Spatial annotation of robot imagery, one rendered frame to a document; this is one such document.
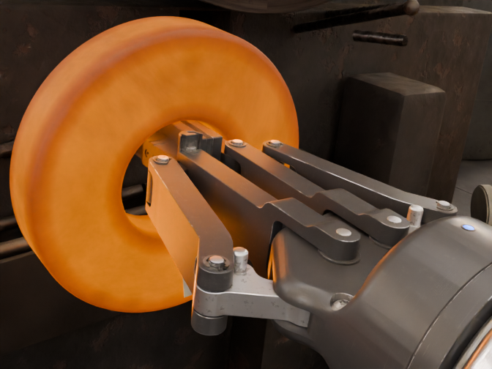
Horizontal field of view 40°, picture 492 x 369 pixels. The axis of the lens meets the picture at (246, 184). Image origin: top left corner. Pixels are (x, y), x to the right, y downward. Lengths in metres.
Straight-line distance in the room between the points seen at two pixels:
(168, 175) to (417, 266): 0.12
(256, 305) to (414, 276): 0.05
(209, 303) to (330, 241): 0.05
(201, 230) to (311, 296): 0.05
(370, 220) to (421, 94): 0.53
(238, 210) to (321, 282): 0.07
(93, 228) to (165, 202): 0.07
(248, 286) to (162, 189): 0.07
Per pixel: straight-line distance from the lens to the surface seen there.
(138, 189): 0.66
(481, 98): 3.34
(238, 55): 0.34
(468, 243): 0.21
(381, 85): 0.78
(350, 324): 0.21
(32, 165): 0.31
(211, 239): 0.23
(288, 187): 0.28
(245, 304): 0.22
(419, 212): 0.28
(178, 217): 0.25
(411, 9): 0.59
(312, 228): 0.24
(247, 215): 0.27
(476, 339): 0.19
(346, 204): 0.26
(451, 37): 0.96
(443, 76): 0.97
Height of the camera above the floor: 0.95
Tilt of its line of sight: 21 degrees down
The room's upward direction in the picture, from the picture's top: 6 degrees clockwise
